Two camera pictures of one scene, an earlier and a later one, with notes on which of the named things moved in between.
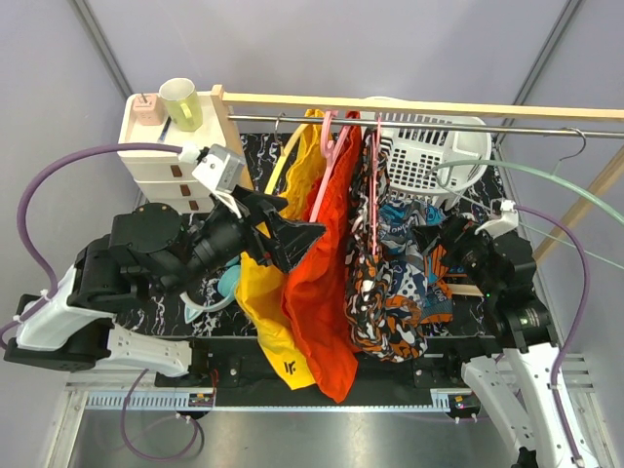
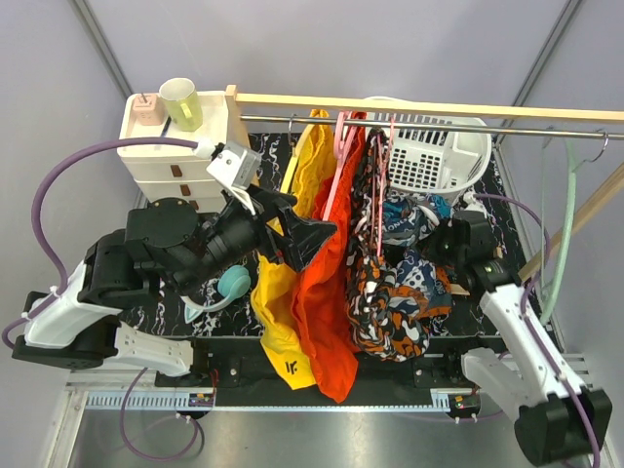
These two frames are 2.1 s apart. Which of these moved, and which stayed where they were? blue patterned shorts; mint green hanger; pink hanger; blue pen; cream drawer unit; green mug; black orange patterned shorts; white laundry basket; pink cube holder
Moved: pink hanger; mint green hanger; blue patterned shorts
Stayed: blue pen; cream drawer unit; green mug; white laundry basket; pink cube holder; black orange patterned shorts
